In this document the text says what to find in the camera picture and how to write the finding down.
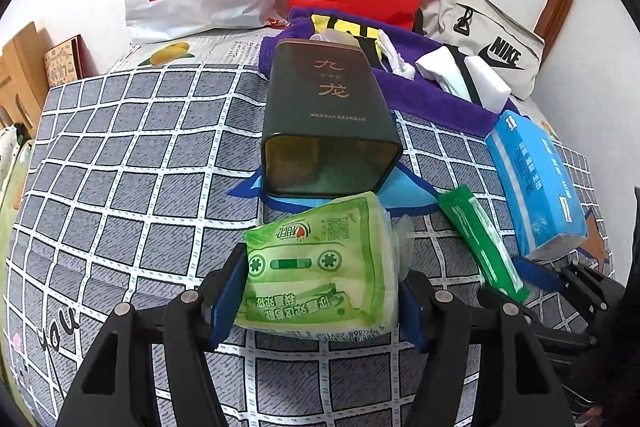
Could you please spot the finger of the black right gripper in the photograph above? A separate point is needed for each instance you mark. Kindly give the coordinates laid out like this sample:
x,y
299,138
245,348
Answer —
x,y
554,341
540,274

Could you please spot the green narrow sachet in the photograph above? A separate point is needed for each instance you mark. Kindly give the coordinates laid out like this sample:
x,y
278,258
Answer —
x,y
472,222

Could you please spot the translucent plastic bag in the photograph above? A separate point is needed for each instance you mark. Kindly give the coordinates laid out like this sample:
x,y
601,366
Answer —
x,y
332,37

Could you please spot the dark green tea tin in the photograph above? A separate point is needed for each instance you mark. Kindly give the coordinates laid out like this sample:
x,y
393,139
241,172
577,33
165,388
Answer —
x,y
327,129

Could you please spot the white sponge block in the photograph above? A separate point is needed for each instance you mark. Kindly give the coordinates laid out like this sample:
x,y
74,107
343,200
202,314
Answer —
x,y
490,87

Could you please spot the white cloth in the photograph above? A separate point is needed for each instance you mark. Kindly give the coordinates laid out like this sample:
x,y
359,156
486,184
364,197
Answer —
x,y
391,59

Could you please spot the yellow adidas mini bag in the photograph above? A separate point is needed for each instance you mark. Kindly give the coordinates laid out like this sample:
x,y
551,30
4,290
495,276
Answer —
x,y
372,41

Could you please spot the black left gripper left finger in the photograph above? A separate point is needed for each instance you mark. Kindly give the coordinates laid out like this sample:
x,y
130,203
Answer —
x,y
115,384

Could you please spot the wooden bed headboard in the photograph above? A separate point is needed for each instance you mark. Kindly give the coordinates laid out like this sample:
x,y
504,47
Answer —
x,y
24,86

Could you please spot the beige Nike pouch bag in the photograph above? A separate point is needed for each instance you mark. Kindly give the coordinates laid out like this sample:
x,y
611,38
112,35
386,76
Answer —
x,y
480,27

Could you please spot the patterned gift box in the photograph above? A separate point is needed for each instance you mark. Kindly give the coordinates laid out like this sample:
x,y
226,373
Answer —
x,y
65,63

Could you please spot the purple towel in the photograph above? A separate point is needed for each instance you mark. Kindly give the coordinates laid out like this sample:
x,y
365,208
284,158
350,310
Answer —
x,y
418,97

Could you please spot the grey checked blanket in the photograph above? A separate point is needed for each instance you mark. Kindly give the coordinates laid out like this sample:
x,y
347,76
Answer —
x,y
142,181

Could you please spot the blue tissue pack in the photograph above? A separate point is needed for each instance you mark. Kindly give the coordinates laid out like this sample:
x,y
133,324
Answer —
x,y
546,214

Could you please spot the green wet wipes pack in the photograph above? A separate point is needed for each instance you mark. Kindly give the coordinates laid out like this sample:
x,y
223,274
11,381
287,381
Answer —
x,y
330,273

